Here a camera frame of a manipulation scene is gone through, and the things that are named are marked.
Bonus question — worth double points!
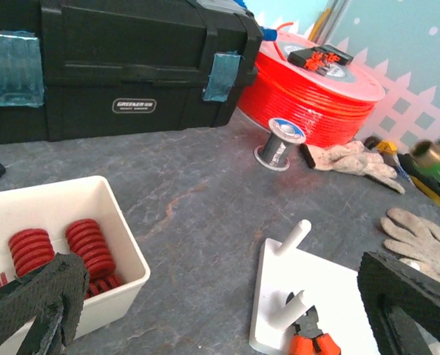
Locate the green brass pipe fitting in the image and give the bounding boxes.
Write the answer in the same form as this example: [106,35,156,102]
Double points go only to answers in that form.
[410,139,440,183]

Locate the yellow rod in corner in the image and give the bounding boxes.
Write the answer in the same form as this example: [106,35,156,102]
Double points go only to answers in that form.
[308,7,332,42]

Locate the large red spring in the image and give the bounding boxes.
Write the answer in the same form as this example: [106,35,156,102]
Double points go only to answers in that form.
[8,229,55,277]
[65,219,116,280]

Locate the black plastic toolbox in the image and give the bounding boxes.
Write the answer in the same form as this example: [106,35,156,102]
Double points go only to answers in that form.
[0,1,263,144]

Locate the white peg base plate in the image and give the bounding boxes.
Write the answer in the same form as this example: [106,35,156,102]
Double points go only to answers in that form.
[249,220,379,354]

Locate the orange handled cutting pliers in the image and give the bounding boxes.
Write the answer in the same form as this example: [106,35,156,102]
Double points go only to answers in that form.
[285,291,342,355]

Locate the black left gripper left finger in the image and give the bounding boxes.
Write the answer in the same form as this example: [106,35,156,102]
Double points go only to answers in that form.
[0,253,89,354]

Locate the solder wire spool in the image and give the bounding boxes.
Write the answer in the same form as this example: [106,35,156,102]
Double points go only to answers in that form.
[254,118,306,172]

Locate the white plastic parts bin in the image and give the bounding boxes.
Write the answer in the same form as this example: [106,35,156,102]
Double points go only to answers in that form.
[0,176,151,337]

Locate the black socket rail orange clips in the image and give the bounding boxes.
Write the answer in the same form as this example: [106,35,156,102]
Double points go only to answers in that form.
[287,44,354,72]

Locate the yellow black tool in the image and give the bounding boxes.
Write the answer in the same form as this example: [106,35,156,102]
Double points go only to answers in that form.
[363,136,410,180]

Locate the orange pneumatic tubing reel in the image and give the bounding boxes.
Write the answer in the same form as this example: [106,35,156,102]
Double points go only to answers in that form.
[238,22,385,147]

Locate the small red springs row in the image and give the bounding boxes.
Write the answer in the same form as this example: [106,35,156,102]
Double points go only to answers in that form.
[0,272,123,300]

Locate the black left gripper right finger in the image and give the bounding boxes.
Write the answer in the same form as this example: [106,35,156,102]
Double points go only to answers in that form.
[357,252,440,354]

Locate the white knit work glove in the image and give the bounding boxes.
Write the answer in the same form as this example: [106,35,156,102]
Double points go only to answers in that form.
[299,141,405,195]

